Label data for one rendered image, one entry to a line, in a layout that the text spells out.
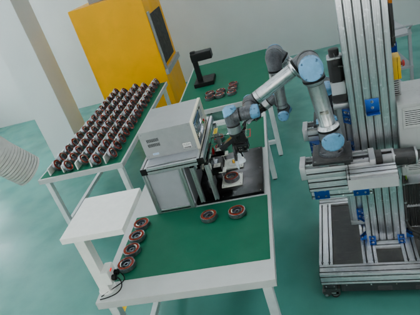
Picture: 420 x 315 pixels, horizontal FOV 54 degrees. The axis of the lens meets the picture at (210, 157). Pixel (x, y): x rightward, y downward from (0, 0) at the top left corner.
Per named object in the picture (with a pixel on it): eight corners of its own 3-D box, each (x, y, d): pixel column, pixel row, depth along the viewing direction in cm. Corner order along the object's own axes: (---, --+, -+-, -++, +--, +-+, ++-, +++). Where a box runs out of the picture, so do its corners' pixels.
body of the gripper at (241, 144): (248, 153, 230) (242, 134, 225) (233, 155, 233) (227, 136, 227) (250, 146, 236) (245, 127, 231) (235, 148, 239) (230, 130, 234)
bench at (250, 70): (278, 96, 623) (267, 47, 590) (286, 156, 463) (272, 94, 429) (207, 112, 647) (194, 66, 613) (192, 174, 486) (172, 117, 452)
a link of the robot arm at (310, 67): (342, 137, 233) (316, 46, 210) (348, 150, 220) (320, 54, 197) (321, 144, 236) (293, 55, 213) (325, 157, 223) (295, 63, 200)
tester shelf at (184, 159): (213, 120, 328) (212, 115, 326) (204, 163, 269) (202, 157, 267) (161, 132, 337) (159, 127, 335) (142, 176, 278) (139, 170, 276)
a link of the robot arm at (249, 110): (257, 98, 226) (237, 102, 229) (257, 105, 217) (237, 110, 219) (260, 111, 230) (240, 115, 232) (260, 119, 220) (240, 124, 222)
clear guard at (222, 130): (247, 124, 320) (245, 117, 317) (246, 137, 299) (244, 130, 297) (206, 132, 327) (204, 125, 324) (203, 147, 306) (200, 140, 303)
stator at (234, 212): (245, 207, 271) (244, 202, 269) (247, 217, 261) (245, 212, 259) (229, 210, 272) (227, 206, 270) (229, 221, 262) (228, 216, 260)
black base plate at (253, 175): (262, 148, 334) (262, 145, 333) (264, 193, 278) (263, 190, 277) (206, 160, 344) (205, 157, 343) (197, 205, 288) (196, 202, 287)
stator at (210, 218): (205, 226, 264) (204, 221, 263) (199, 218, 274) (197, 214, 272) (220, 217, 268) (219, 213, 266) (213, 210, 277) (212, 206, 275)
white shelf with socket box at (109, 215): (165, 247, 257) (139, 187, 236) (153, 294, 225) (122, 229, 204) (114, 256, 264) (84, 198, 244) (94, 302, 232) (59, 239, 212)
